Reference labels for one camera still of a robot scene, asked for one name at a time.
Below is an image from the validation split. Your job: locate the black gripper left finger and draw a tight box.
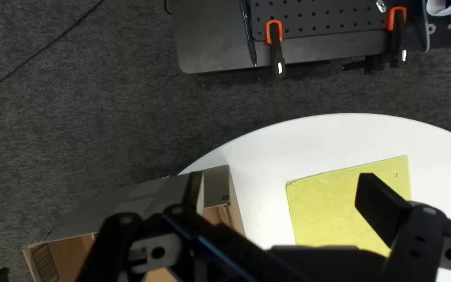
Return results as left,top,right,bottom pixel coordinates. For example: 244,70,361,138
78,171,300,282

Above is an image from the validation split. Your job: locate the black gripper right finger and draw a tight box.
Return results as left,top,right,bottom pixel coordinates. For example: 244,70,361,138
353,172,451,282

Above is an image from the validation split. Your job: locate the yellow-green towel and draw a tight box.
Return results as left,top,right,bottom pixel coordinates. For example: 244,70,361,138
284,153,413,258

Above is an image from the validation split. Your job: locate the brown cardboard box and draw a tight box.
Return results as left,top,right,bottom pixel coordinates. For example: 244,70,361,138
20,164,245,282

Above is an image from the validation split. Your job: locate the orange black clamp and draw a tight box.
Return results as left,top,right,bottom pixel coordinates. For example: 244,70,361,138
381,5,410,69
262,19,288,78

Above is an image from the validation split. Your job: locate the black perforated breadboard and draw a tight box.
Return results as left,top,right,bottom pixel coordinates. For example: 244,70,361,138
245,0,394,42

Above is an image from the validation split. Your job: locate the grey base plate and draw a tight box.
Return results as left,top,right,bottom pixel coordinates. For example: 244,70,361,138
173,0,432,75

